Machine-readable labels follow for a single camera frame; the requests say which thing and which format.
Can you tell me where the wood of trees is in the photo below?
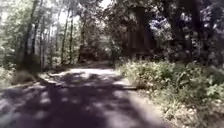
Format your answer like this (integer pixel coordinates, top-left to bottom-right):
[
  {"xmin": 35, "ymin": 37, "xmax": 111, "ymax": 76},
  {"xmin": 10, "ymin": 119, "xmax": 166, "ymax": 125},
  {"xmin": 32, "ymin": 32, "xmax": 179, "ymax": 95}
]
[{"xmin": 0, "ymin": 0, "xmax": 224, "ymax": 73}]

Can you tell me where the grey asphalt forest path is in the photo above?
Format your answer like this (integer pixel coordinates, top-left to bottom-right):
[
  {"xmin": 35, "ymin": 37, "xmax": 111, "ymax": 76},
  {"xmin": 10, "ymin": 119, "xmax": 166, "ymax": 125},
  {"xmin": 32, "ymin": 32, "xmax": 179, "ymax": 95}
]
[{"xmin": 0, "ymin": 67, "xmax": 174, "ymax": 128}]

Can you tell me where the green undergrowth verge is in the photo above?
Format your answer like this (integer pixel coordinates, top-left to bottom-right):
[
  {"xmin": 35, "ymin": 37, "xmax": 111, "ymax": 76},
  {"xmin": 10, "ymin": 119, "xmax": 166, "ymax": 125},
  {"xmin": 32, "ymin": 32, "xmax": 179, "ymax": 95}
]
[{"xmin": 114, "ymin": 59, "xmax": 224, "ymax": 128}]

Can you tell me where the leaf-littered earth verge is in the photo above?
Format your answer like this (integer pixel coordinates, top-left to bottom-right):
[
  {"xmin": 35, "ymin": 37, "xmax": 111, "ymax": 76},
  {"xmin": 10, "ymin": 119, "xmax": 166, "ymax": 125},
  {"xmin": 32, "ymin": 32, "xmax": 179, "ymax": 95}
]
[{"xmin": 0, "ymin": 64, "xmax": 73, "ymax": 92}]

